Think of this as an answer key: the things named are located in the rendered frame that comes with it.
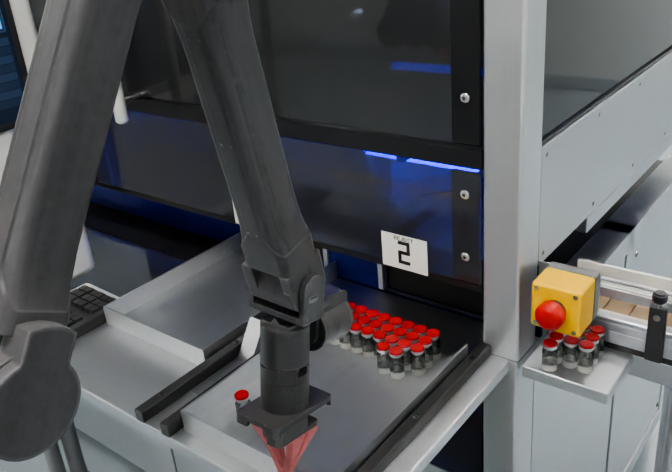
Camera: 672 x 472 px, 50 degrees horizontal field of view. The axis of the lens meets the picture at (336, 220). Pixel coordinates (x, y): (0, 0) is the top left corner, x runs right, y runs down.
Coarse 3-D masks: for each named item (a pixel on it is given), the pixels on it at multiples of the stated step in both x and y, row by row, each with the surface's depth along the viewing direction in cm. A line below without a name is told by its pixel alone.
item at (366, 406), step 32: (320, 352) 116; (352, 352) 115; (224, 384) 106; (256, 384) 110; (320, 384) 108; (352, 384) 108; (384, 384) 107; (416, 384) 107; (192, 416) 99; (224, 416) 104; (320, 416) 102; (352, 416) 101; (384, 416) 101; (224, 448) 97; (256, 448) 92; (320, 448) 96; (352, 448) 95
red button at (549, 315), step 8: (544, 304) 99; (552, 304) 99; (536, 312) 100; (544, 312) 99; (552, 312) 98; (560, 312) 98; (536, 320) 100; (544, 320) 99; (552, 320) 98; (560, 320) 98; (544, 328) 100; (552, 328) 99
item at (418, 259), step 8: (384, 232) 116; (384, 240) 116; (392, 240) 115; (400, 240) 114; (408, 240) 113; (416, 240) 112; (384, 248) 117; (392, 248) 116; (400, 248) 115; (416, 248) 113; (424, 248) 112; (384, 256) 118; (392, 256) 117; (408, 256) 114; (416, 256) 113; (424, 256) 112; (392, 264) 117; (400, 264) 116; (416, 264) 114; (424, 264) 113; (416, 272) 115; (424, 272) 114
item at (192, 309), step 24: (240, 240) 153; (192, 264) 143; (216, 264) 147; (240, 264) 146; (336, 264) 137; (144, 288) 135; (168, 288) 139; (192, 288) 139; (216, 288) 138; (240, 288) 137; (120, 312) 131; (144, 312) 132; (168, 312) 131; (192, 312) 131; (216, 312) 130; (240, 312) 129; (264, 312) 123; (144, 336) 123; (168, 336) 118; (192, 336) 123; (216, 336) 123; (192, 360) 116
